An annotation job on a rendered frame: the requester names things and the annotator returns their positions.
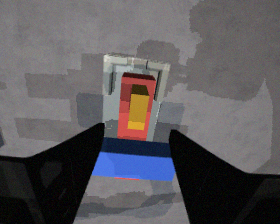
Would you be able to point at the yellow cube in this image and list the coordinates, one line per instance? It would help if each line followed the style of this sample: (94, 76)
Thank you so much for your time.
(138, 107)

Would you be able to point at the red rectangular block with two square slots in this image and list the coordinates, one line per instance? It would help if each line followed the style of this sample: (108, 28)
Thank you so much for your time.
(125, 97)

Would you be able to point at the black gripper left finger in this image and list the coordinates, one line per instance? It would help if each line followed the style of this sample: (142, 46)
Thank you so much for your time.
(53, 182)

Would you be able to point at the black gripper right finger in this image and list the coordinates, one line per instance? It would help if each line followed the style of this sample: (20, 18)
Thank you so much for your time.
(215, 192)

